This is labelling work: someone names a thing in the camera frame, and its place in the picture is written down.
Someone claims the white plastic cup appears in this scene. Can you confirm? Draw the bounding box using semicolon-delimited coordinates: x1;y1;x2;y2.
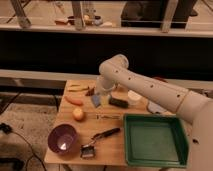
127;90;142;106

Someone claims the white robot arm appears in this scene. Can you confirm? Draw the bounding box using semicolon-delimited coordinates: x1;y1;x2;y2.
97;54;213;171

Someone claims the black handled brush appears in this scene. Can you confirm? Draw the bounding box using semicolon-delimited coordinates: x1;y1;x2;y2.
80;127;120;159

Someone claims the red bowl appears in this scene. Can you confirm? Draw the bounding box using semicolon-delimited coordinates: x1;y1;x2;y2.
153;77;168;83

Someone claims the black rectangular block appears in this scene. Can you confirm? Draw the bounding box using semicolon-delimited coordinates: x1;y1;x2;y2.
109;98;128;108

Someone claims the black floor cable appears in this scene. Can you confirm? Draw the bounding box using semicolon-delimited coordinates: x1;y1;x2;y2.
0;122;48;171

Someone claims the yellow green bean pod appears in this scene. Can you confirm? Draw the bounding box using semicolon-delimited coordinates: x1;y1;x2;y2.
67;84;89;92

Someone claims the green plastic tray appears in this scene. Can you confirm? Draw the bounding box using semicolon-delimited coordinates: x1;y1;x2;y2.
123;114;189;168

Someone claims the light blue cloth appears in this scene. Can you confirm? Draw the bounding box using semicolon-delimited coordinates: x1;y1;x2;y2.
147;101;166;114

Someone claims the blue sponge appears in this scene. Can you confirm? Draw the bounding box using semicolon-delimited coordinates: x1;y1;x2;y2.
91;95;101;108

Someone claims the purple bowl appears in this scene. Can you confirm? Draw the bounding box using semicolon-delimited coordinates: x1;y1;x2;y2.
48;124;78;155

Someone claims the orange carrot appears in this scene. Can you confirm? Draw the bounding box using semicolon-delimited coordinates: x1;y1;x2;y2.
65;96;83;106

